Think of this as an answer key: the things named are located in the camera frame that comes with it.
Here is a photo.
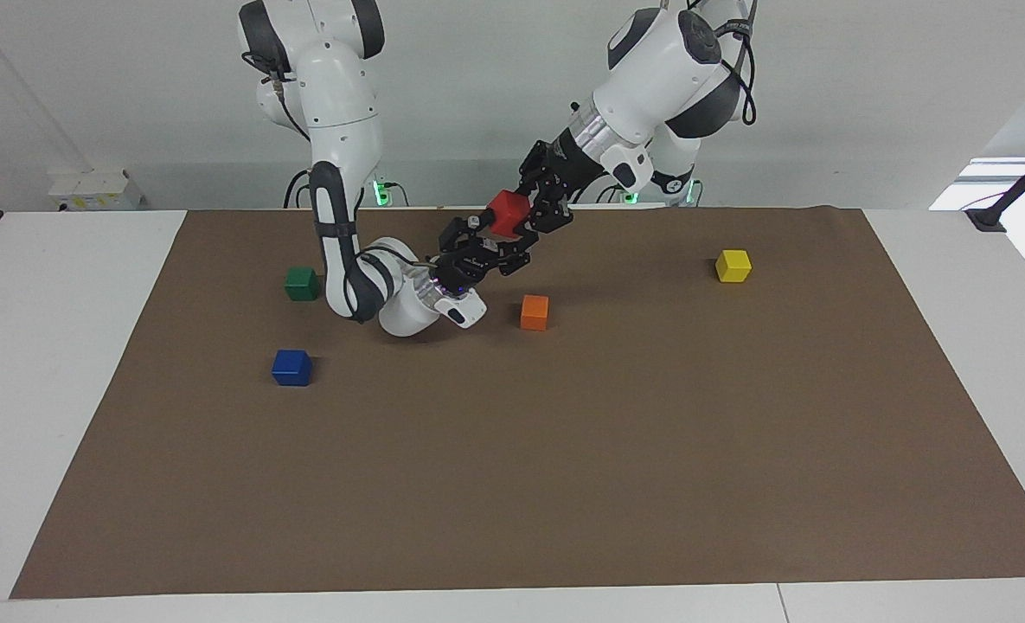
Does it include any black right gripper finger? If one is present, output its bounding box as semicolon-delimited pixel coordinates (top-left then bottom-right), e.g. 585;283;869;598
438;215;492;255
493;227;534;278

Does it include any red wooden cube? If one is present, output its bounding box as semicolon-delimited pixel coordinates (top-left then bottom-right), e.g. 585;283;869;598
487;189;531;241

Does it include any brown table mat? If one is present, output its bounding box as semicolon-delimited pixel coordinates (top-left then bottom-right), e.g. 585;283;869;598
9;205;1025;601

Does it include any yellow wooden cube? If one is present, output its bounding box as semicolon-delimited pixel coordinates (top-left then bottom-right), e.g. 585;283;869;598
714;248;753;284

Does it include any blue wooden cube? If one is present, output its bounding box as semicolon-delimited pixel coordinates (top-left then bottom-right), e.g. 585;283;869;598
271;349;313;388

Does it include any white power strip box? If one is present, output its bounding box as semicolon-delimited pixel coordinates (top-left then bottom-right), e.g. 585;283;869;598
47;168;144;213

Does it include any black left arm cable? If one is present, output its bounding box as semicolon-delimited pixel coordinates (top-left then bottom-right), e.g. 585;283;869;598
689;0;759;127

